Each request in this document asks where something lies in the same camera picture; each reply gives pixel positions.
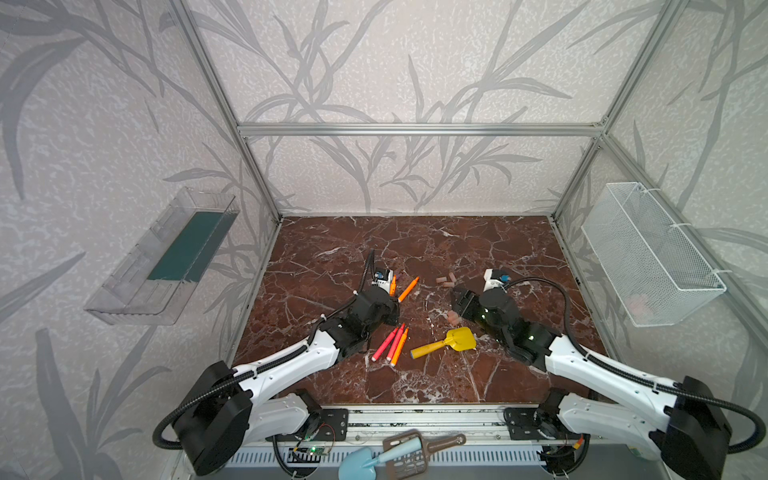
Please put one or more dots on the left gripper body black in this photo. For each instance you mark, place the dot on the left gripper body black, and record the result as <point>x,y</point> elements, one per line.
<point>372,288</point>

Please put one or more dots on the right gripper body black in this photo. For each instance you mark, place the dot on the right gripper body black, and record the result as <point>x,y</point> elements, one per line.
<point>464,303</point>

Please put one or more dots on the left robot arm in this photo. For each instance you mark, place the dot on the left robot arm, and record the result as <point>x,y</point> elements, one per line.
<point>228,406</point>

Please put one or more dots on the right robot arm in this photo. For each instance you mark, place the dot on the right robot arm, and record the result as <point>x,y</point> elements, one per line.
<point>679,423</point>

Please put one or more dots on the pink marker pen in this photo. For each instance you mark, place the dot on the pink marker pen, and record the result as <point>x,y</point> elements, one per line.
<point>385,344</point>

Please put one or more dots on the red marker pen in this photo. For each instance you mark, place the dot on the red marker pen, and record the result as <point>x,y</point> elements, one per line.
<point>395,342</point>

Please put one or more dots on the yellow toy shovel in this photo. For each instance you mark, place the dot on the yellow toy shovel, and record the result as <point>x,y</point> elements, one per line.
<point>459,339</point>

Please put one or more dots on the small circuit board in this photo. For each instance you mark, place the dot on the small circuit board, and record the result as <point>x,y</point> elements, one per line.
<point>308,454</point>

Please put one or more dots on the light blue toy shovel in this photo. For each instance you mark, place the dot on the light blue toy shovel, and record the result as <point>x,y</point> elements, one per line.
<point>361,464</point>

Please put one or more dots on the brown toy rake sieve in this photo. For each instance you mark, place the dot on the brown toy rake sieve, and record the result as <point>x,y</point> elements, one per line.
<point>416,463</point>

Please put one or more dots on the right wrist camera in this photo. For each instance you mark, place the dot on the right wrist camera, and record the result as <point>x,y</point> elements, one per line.
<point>495,278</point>

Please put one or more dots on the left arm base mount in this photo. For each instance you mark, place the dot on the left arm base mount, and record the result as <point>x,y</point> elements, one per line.
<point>323,425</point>

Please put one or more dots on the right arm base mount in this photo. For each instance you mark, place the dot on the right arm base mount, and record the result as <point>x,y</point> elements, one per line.
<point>523,423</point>

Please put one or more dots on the white wire mesh basket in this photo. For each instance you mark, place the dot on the white wire mesh basket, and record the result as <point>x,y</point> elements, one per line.
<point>658,274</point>

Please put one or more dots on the clear plastic wall bin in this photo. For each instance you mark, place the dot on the clear plastic wall bin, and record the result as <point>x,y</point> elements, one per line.
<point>152,285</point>

